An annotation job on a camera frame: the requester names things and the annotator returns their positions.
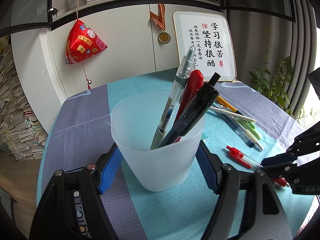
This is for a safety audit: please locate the red clear ballpoint pen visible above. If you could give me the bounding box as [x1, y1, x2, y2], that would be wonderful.
[226, 145, 289, 187]

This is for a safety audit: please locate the blue clear gel pen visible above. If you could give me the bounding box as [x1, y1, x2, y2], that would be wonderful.
[219, 113, 264, 151]

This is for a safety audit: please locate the translucent white plastic cup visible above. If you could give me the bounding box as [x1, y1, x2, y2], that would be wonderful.
[111, 90, 204, 192]

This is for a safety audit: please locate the white slim pen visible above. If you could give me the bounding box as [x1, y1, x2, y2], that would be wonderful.
[209, 106, 257, 123]

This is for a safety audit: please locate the grey-grip clear gel pen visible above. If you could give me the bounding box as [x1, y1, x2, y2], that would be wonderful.
[150, 46, 195, 150]

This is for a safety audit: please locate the green pen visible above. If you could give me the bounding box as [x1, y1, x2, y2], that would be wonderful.
[233, 117, 261, 141]

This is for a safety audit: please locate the blue grey tablecloth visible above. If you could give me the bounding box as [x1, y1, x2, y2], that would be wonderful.
[37, 69, 304, 239]

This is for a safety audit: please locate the green potted plant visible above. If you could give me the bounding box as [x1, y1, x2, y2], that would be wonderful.
[249, 27, 312, 124]

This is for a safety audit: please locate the orange black pen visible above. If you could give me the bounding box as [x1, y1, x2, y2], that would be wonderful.
[215, 96, 244, 115]

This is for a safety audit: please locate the black dark-blue ballpoint pen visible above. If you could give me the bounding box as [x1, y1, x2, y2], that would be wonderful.
[158, 73, 220, 148]

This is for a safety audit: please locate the red utility knife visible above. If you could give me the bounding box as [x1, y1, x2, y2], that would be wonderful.
[173, 69, 205, 144]

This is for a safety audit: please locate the white cabinet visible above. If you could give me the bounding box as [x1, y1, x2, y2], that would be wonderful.
[11, 3, 226, 134]

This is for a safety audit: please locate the red pyramid hanging ornament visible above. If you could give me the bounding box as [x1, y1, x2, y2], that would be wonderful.
[66, 19, 107, 64]

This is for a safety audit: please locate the framed calligraphy sign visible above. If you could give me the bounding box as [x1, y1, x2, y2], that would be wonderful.
[173, 11, 236, 82]

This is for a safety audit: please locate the gold medal with ribbon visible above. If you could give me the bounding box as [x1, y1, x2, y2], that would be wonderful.
[150, 3, 171, 44]

